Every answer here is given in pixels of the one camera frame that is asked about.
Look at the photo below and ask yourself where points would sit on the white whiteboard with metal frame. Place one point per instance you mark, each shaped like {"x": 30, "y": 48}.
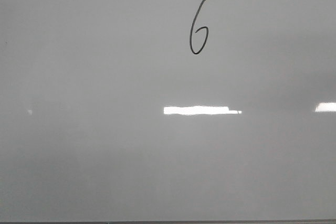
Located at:
{"x": 141, "y": 110}

